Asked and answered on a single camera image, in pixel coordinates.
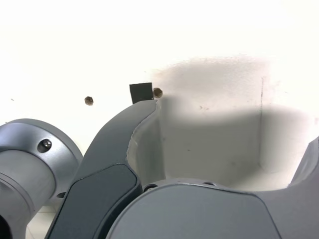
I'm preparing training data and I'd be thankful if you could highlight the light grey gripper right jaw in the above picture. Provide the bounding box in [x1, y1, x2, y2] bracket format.
[106, 135, 319, 239]

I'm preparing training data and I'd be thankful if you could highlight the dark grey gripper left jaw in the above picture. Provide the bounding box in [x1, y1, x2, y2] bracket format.
[46, 100, 167, 239]

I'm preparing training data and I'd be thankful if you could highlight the black tape strip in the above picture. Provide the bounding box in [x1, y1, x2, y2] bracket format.
[129, 83, 154, 105]

